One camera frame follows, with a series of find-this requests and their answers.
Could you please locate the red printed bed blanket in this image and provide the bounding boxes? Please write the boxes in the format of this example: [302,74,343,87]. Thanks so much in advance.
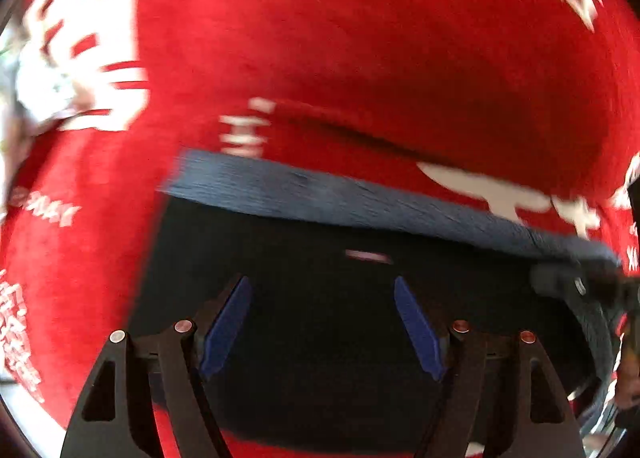
[1,0,639,457]

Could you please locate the black pants grey waistband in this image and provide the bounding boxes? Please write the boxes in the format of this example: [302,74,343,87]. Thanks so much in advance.
[128,149,620,457]

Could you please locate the white floral cloth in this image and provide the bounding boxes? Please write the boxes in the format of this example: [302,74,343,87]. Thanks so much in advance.
[1,18,94,217]

